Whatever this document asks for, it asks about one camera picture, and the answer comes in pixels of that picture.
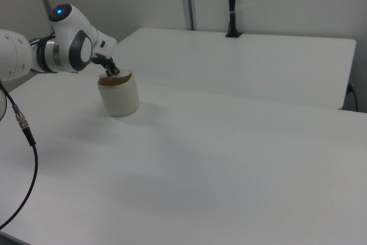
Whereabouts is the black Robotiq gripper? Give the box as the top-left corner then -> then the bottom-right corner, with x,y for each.
91,53 -> 121,77

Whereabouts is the brown bin inner liner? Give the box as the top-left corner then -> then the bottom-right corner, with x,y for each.
99,73 -> 133,87

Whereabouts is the white ceramic bowl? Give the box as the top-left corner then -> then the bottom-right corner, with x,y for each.
97,68 -> 140,118

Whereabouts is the white rectangular table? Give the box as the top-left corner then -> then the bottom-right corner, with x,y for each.
115,28 -> 357,111

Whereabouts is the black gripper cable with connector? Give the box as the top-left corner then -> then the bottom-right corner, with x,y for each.
0,79 -> 39,230

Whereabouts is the black clamped camera pole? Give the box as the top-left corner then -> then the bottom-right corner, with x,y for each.
225,0 -> 243,38

